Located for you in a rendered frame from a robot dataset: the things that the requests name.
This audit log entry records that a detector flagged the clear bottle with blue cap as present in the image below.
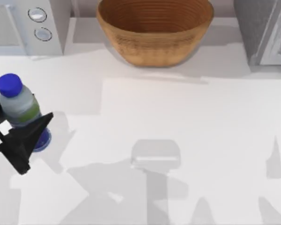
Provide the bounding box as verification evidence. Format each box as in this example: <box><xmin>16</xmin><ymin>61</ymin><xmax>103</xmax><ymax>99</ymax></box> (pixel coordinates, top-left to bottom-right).
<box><xmin>0</xmin><ymin>73</ymin><xmax>52</xmax><ymax>153</ymax></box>

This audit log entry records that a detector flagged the round grey microwave knob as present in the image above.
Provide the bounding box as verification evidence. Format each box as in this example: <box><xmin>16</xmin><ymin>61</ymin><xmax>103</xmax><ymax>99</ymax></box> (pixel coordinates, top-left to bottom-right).
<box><xmin>27</xmin><ymin>7</ymin><xmax>48</xmax><ymax>23</ymax></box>
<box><xmin>33</xmin><ymin>26</ymin><xmax>53</xmax><ymax>42</ymax></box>

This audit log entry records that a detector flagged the brown woven basket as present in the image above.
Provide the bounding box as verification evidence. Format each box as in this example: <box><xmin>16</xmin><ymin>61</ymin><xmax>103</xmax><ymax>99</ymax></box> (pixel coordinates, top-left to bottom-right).
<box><xmin>96</xmin><ymin>0</ymin><xmax>214</xmax><ymax>69</ymax></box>

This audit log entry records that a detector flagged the pale microwave oven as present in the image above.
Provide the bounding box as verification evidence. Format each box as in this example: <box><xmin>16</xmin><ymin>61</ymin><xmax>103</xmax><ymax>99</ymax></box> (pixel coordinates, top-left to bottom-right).
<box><xmin>0</xmin><ymin>0</ymin><xmax>72</xmax><ymax>57</ymax></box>

